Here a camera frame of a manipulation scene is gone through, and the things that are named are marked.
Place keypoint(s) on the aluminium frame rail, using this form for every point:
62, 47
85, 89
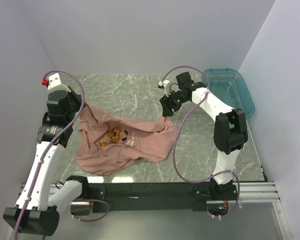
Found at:
257, 195

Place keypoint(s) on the teal plastic basin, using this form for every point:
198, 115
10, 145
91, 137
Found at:
229, 86

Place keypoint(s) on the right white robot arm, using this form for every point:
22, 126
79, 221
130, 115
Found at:
230, 126

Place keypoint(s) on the black base beam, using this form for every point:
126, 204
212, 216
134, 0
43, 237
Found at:
157, 196

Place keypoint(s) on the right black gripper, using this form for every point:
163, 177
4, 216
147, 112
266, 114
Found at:
167, 105

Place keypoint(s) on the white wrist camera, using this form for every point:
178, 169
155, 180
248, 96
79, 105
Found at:
166, 86
54, 83

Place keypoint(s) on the pink printed t shirt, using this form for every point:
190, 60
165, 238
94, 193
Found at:
112, 143

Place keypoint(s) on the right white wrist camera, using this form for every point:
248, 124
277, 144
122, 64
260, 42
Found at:
166, 86

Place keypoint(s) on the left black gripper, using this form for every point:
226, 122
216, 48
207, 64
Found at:
77, 97

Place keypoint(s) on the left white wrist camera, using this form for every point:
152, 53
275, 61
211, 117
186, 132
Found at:
54, 83

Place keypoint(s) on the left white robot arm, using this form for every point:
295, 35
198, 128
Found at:
37, 212

